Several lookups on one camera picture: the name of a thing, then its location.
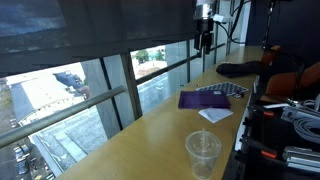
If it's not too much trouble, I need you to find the purple cloth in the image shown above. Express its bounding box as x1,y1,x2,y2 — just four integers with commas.
177,89,232,110

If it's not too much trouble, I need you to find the grey cable coil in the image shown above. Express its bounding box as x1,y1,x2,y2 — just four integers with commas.
292,117,320,145

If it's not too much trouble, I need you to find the clear plastic cup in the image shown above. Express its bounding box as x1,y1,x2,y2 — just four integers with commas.
184,129,223,180

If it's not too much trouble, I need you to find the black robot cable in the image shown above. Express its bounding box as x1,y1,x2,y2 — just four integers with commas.
216,0,252,45

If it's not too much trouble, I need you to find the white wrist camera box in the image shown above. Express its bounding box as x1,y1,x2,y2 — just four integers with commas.
212,13,235,25

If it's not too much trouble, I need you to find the checkered calibration mat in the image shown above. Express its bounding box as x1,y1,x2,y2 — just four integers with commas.
195,81,250,98

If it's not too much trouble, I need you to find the orange chair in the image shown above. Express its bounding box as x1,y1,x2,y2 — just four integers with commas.
265,60,320,98
260,44,282,66

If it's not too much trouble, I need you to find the aluminium extrusion bar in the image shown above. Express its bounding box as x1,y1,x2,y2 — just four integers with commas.
282,145,320,173

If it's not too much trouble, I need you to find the black perforated robot table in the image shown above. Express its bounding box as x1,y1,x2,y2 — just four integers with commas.
222,95,320,180

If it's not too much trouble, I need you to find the white paper sheet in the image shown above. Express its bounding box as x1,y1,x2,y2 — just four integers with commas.
198,106,235,124

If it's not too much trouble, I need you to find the grey metal bracket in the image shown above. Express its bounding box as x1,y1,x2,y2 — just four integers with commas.
280,105,320,125

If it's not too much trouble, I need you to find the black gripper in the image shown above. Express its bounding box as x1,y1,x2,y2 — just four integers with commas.
193,17,215,56

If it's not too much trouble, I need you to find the black clamp red tab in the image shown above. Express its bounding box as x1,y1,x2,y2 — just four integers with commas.
247,104,276,118
239,134,279,160

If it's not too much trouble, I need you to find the black cloth bundle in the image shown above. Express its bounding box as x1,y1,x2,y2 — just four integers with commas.
215,60,268,79

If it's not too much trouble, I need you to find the dark roller window blind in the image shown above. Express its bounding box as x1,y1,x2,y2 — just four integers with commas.
0,0,208,78

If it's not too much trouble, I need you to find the metal window handrail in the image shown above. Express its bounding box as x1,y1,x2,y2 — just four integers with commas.
0,42,227,149

